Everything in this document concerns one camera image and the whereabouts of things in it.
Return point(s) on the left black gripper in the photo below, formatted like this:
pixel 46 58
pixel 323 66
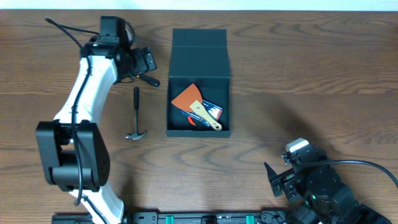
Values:
pixel 144 62

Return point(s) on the red handled pliers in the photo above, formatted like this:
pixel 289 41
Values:
pixel 190 120

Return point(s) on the orange scraper wooden handle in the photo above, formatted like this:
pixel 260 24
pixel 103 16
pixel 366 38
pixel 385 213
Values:
pixel 190 100

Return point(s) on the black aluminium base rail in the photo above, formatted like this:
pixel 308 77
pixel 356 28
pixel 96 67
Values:
pixel 215 217

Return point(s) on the clear precision screwdriver case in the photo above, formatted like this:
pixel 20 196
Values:
pixel 214 110

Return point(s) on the black handled screwdriver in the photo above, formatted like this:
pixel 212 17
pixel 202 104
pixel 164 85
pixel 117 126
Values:
pixel 151 81

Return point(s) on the dark green open box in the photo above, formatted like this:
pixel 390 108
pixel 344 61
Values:
pixel 199 57

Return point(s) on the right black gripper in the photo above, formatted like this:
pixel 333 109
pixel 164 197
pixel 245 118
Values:
pixel 289 180

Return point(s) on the black steel claw hammer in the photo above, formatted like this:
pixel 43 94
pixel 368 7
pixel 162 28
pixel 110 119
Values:
pixel 136 135

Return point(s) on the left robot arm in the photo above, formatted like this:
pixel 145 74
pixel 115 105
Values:
pixel 72 150

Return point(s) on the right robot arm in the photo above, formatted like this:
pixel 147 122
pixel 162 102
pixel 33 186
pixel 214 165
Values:
pixel 326 199

